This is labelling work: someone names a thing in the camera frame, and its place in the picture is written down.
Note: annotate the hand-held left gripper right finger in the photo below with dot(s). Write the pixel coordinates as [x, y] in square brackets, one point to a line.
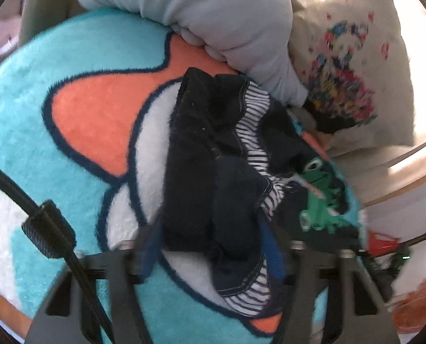
[274, 258]

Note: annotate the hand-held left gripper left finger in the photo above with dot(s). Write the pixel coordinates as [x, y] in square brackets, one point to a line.
[150, 247]

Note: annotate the red object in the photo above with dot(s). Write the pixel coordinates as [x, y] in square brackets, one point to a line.
[385, 243]

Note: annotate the white cloth with orange print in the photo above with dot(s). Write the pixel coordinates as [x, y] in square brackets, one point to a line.
[417, 302]

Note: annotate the curved wooden rim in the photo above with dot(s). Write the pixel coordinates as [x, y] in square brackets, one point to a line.
[410, 177]

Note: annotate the turquoise printed plush blanket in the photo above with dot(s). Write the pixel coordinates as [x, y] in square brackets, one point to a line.
[55, 157]

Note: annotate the white cushion with colourful print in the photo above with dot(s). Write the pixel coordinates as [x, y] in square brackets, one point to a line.
[363, 64]

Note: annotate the grey pillow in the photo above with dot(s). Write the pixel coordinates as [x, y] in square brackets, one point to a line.
[230, 18]

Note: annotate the beige upholstered headboard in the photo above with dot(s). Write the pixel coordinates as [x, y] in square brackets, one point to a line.
[44, 3]

